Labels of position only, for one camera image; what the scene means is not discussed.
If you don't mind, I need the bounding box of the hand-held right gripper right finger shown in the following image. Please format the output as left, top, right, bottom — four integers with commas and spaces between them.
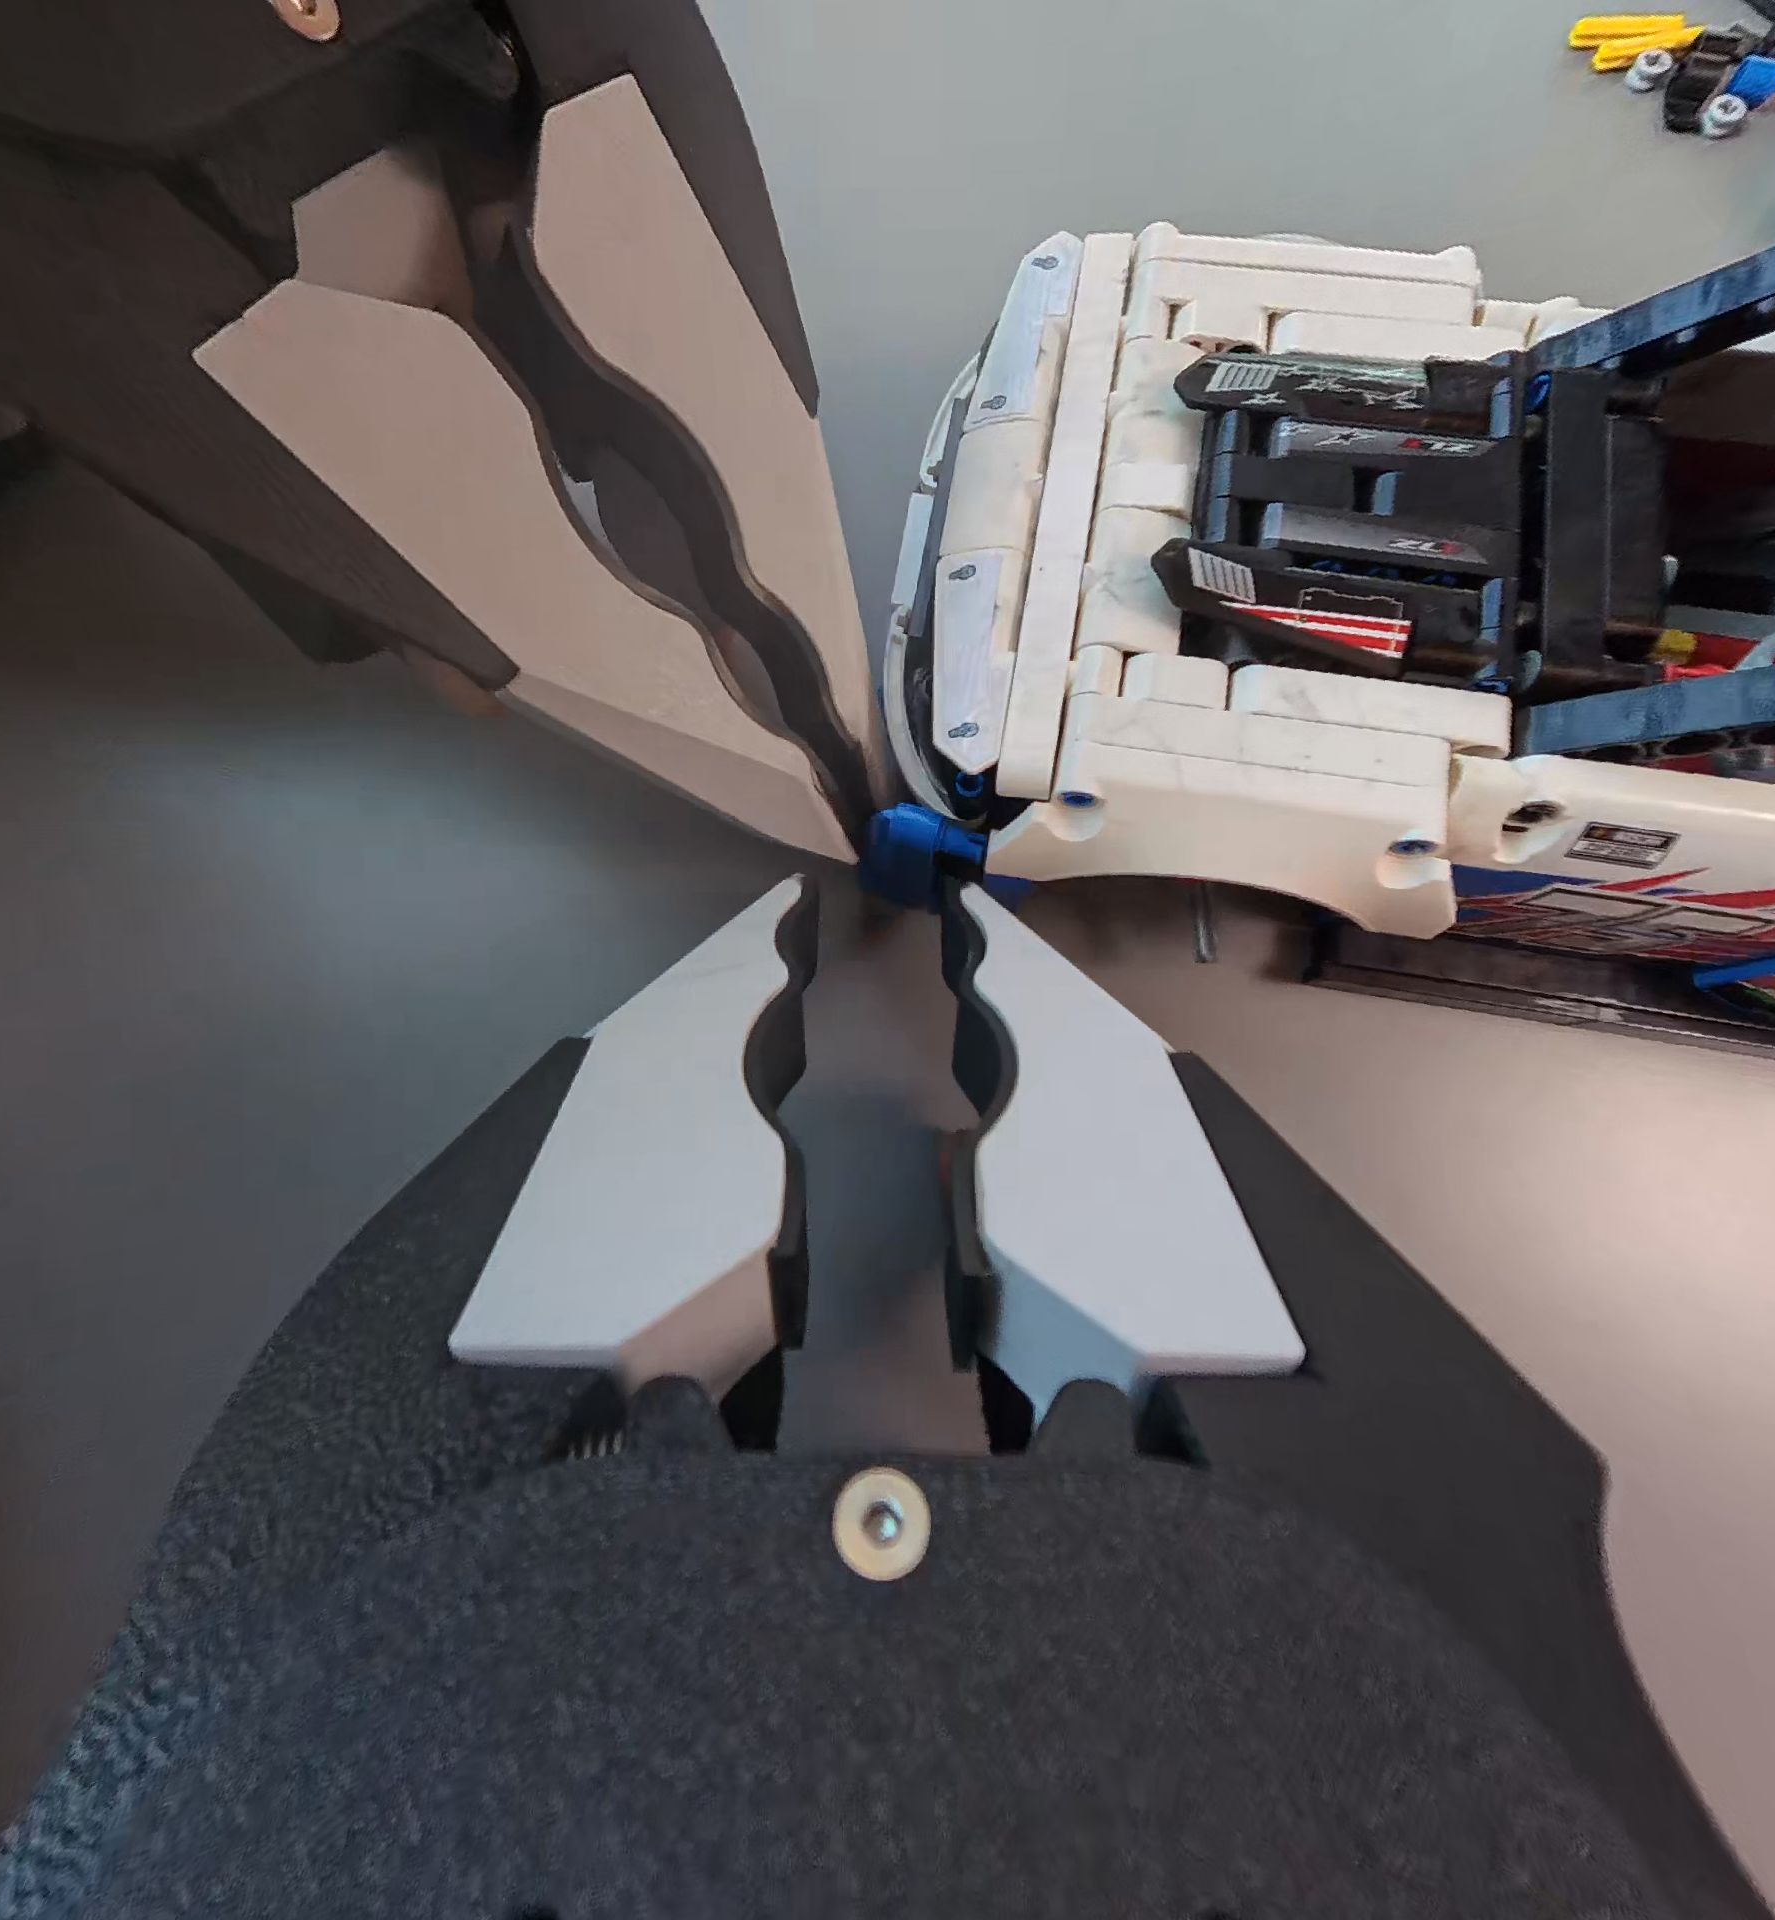
938, 882, 1309, 1388

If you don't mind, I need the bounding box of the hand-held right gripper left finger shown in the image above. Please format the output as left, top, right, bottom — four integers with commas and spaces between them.
449, 873, 818, 1374

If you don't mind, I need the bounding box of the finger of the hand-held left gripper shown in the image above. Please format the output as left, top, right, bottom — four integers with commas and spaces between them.
475, 71, 891, 820
195, 168, 863, 869

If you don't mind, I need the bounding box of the blue connector pin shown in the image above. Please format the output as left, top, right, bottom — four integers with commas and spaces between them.
856, 802, 992, 911

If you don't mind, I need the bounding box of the white brick toy car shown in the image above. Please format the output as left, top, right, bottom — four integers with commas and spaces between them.
879, 218, 1775, 1068

